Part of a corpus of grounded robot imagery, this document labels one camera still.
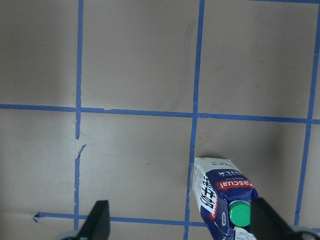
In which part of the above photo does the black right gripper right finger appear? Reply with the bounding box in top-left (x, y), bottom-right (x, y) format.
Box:
top-left (250, 197), bottom-right (298, 240)

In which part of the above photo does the blue white milk carton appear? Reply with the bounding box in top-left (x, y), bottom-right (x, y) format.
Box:
top-left (192, 157), bottom-right (258, 240)

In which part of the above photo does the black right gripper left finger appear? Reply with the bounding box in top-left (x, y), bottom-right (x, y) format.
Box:
top-left (76, 200), bottom-right (111, 240)

